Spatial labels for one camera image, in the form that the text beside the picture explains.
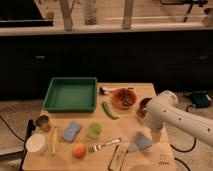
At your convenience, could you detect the light blue towel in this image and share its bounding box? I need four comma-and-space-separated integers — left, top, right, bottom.
128, 132, 152, 153

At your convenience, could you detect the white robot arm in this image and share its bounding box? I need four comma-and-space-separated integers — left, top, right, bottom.
145, 90, 213, 147

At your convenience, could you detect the green plastic tray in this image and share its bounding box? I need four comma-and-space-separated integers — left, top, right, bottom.
43, 77, 97, 113

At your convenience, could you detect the dark red bowl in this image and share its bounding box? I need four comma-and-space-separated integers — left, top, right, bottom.
139, 98, 152, 117

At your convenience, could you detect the orange bowl with beans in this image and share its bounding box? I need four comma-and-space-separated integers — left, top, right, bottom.
112, 88, 137, 109

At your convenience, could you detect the blue black device on floor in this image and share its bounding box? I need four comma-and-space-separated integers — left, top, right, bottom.
185, 92, 212, 108

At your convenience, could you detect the small green cup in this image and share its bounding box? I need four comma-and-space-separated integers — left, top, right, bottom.
87, 123, 102, 139

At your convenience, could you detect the silver fork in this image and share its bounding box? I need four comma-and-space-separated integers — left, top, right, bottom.
88, 138, 122, 152

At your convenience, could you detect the orange peach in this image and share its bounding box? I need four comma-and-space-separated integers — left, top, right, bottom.
72, 143, 87, 159

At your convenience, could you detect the blue sponge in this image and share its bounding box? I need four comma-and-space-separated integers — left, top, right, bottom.
62, 121, 81, 142

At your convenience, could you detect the yellow banana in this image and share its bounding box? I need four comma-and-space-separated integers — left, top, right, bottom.
51, 127, 58, 155

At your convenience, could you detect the small metal cup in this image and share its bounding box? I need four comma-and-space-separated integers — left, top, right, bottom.
36, 115, 51, 132

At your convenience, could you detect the white round container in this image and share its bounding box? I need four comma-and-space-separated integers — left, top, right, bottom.
25, 133, 47, 154

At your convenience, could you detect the black clamp left edge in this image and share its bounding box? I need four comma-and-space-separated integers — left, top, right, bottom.
19, 118, 36, 171

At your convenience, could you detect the black cable right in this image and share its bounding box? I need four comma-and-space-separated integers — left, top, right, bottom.
169, 136, 198, 154

